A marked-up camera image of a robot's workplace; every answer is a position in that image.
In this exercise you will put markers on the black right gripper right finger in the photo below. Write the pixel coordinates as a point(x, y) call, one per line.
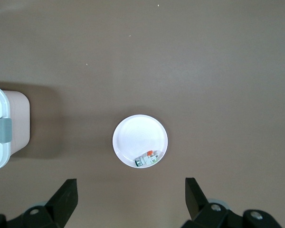
point(197, 204)

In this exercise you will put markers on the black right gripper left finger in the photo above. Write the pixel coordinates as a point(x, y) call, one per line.
point(64, 202)

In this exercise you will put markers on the pale pink round plate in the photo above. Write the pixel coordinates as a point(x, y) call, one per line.
point(137, 136)

